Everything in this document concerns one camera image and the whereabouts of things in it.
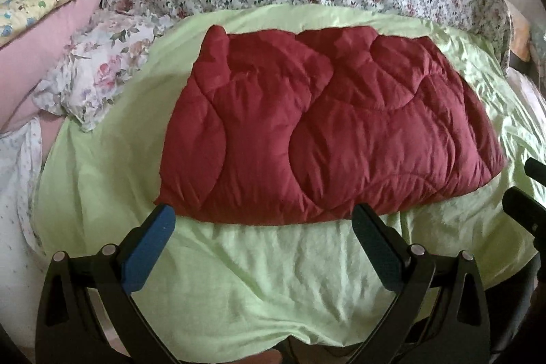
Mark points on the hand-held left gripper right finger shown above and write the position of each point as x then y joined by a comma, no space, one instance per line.
379,249

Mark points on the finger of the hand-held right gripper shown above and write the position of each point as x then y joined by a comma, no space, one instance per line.
536,168
527,210

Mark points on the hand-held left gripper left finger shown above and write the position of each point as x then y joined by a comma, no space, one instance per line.
149,244

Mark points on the red quilted blanket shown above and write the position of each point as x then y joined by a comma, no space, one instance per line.
324,125

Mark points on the light green bed sheet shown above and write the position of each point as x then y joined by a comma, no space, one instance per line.
239,283

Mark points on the orange cloth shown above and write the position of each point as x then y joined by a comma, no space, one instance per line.
521,35

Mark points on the white dotted cloth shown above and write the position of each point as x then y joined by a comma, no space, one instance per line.
19,193

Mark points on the large-flower floral pillow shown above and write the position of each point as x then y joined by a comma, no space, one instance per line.
102,65

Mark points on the pink pillow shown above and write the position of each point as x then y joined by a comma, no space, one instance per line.
47,48

